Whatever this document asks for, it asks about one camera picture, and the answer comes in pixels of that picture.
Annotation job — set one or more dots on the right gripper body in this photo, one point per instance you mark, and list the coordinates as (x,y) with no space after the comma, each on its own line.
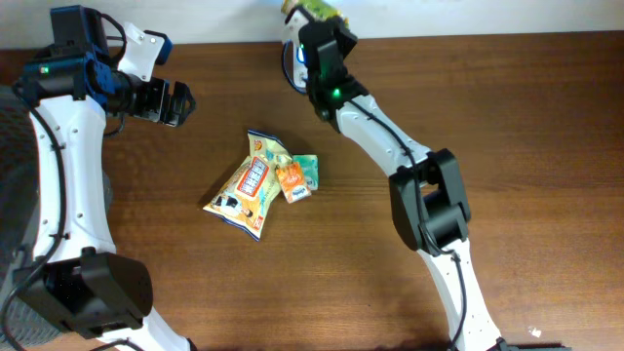
(318,24)

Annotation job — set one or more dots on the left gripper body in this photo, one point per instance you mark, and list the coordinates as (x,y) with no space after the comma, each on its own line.
(163,100)

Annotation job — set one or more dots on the green yellow snack packet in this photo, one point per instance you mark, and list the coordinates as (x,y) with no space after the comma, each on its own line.
(321,10)

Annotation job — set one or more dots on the large cream wet-wipes packet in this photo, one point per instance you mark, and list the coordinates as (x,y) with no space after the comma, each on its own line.
(245,198)

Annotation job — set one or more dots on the teal tissue pack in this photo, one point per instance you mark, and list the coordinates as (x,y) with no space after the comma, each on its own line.
(310,167)

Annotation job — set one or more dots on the orange tissue pack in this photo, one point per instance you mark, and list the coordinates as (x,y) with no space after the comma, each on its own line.
(292,181)

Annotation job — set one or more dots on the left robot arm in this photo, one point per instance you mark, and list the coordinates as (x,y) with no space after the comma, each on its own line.
(79,64)

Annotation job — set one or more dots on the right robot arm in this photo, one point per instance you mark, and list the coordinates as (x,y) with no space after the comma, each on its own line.
(429,203)

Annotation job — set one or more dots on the white barcode scanner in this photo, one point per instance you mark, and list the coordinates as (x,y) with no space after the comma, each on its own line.
(293,67)

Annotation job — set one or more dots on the grey plastic mesh basket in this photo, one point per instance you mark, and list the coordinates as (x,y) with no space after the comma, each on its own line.
(19,219)

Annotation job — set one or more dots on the small white paper scrap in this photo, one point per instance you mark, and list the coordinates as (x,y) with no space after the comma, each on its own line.
(535,332)

